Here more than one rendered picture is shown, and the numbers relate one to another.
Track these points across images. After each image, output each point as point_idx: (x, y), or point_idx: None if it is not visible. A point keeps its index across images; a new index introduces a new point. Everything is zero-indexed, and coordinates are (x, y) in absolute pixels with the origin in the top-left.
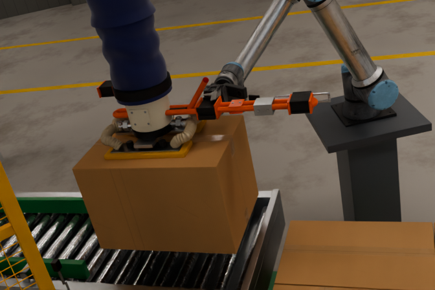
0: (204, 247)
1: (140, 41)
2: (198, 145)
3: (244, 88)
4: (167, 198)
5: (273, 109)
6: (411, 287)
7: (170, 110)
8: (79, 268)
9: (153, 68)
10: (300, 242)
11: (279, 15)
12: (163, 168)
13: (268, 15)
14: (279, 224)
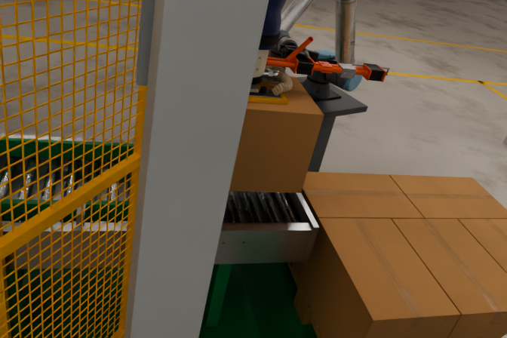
0: (276, 187)
1: None
2: (287, 96)
3: (318, 53)
4: (266, 140)
5: (355, 74)
6: (407, 216)
7: (271, 60)
8: None
9: (280, 17)
10: (313, 187)
11: (312, 0)
12: (277, 112)
13: None
14: None
